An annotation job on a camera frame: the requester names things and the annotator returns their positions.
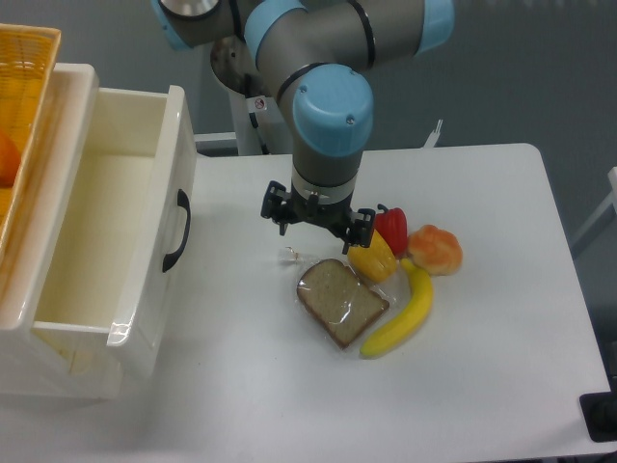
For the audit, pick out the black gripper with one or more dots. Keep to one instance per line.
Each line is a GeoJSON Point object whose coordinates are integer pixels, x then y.
{"type": "Point", "coordinates": [354, 227]}

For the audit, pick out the brown toast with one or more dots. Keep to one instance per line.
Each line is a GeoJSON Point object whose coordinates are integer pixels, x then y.
{"type": "Point", "coordinates": [343, 303]}

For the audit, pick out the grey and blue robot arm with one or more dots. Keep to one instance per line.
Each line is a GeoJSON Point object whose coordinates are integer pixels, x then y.
{"type": "Point", "coordinates": [312, 64]}

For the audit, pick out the yellow bell pepper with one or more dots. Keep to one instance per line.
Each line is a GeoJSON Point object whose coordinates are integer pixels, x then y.
{"type": "Point", "coordinates": [376, 262]}

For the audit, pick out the red bell pepper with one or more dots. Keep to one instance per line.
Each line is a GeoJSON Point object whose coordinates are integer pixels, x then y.
{"type": "Point", "coordinates": [391, 224]}

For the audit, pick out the orange bread roll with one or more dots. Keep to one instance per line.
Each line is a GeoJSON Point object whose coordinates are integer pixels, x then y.
{"type": "Point", "coordinates": [435, 250]}

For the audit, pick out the yellow banana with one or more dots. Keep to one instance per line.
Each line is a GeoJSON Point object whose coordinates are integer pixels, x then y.
{"type": "Point", "coordinates": [411, 317]}

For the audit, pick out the white plastic drawer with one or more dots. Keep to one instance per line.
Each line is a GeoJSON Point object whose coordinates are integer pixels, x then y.
{"type": "Point", "coordinates": [119, 223]}

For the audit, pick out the white drawer cabinet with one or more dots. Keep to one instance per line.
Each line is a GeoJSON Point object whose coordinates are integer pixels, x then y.
{"type": "Point", "coordinates": [40, 353]}

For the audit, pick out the orange fruit in basket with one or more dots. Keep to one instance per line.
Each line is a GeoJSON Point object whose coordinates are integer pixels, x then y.
{"type": "Point", "coordinates": [9, 160]}

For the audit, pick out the yellow woven basket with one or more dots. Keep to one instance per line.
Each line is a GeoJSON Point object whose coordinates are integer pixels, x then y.
{"type": "Point", "coordinates": [28, 57]}

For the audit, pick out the black device at table corner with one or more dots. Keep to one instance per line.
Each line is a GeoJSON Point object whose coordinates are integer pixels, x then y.
{"type": "Point", "coordinates": [599, 412]}

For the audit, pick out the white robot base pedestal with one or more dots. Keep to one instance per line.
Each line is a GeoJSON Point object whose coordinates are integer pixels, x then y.
{"type": "Point", "coordinates": [257, 120]}

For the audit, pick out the black drawer handle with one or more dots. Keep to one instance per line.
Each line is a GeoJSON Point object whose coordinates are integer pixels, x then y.
{"type": "Point", "coordinates": [182, 228]}

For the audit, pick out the white frame at right edge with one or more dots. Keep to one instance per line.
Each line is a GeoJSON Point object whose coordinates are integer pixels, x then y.
{"type": "Point", "coordinates": [598, 220]}

